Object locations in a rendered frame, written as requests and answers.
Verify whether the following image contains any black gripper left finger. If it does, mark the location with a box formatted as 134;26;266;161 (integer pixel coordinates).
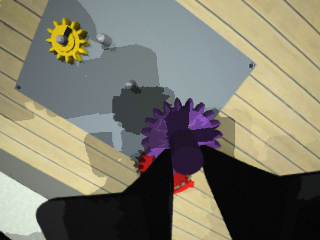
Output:
36;149;174;240

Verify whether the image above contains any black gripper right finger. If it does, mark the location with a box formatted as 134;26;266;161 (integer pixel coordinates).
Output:
200;145;320;240

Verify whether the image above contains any purple gear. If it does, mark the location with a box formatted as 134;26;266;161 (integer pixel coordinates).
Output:
141;97;223;176

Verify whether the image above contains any red gear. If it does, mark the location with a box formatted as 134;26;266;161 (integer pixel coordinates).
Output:
138;152;187;189

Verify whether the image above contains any yellow gear with black stripe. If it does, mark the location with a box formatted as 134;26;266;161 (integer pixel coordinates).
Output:
46;18;90;63

